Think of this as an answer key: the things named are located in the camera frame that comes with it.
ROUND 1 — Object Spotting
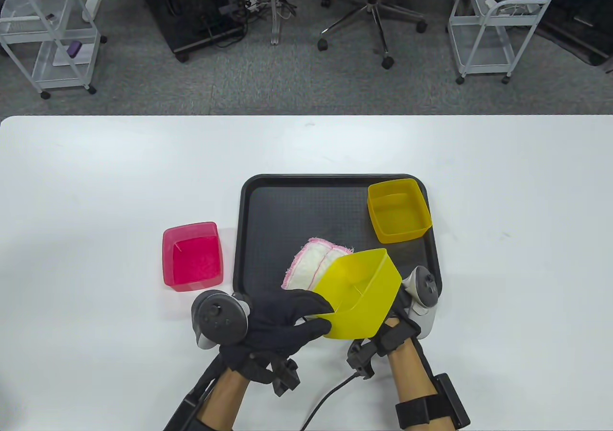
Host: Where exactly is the white paper sheet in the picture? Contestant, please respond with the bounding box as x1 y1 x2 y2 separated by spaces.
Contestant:
52 43 94 67

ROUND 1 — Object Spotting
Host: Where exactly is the grey handheld controller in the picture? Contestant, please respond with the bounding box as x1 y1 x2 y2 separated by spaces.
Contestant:
400 266 440 340
191 290 252 351

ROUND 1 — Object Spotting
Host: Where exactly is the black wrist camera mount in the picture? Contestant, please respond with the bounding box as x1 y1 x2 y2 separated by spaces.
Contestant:
247 352 301 397
346 316 422 380

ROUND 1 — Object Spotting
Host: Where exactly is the lemon yellow plastic food container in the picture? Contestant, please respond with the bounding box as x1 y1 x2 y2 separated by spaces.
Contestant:
312 248 402 340

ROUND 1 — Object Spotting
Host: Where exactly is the amber yellow plastic food container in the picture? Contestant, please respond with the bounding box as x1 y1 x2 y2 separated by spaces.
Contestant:
367 178 434 243

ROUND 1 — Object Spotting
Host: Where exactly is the black equipment base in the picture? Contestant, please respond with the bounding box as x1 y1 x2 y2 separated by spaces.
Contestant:
534 0 613 68

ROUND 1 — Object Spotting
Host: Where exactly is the black cable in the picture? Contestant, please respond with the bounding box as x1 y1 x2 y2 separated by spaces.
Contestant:
299 371 360 431

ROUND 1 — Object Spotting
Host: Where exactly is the black forearm strap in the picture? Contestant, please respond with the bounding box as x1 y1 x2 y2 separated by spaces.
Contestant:
395 395 443 429

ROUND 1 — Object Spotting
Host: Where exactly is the black battery pack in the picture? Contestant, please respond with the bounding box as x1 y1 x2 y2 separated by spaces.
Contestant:
433 373 472 429
163 390 204 431

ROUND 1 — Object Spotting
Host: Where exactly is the person's left hand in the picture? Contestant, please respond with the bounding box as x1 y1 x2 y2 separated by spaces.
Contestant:
218 287 336 384

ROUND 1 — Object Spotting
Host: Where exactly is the white device with cable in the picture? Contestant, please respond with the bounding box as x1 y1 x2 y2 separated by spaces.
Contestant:
485 0 542 16

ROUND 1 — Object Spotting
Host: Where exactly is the person's right hand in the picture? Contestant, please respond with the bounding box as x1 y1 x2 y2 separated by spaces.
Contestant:
386 290 415 329

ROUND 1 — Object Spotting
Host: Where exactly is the white pink dish cloth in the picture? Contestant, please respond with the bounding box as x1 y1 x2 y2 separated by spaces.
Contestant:
280 238 355 292

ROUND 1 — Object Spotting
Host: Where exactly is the black equipment cart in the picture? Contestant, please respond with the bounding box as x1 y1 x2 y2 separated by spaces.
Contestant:
140 0 250 63

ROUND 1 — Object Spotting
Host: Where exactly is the person's right forearm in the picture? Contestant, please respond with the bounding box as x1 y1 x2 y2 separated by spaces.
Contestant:
386 338 453 431

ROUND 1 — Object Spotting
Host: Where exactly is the pink plastic food container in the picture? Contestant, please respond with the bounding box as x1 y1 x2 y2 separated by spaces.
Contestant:
162 221 224 292

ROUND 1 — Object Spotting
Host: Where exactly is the person's left forearm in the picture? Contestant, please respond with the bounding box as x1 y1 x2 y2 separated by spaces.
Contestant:
199 366 250 431

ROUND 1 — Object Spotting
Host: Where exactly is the black plastic tray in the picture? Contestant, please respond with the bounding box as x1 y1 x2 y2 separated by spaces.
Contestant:
233 173 443 308

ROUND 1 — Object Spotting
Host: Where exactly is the black office chair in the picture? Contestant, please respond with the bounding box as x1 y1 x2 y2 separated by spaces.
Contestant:
317 0 446 70

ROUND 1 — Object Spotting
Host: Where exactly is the clear plastic pole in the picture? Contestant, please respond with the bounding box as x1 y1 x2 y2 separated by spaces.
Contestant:
268 0 283 45

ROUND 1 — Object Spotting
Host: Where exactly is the white wire utility cart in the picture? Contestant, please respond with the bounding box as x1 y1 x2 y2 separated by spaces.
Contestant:
0 0 107 100
448 0 568 85

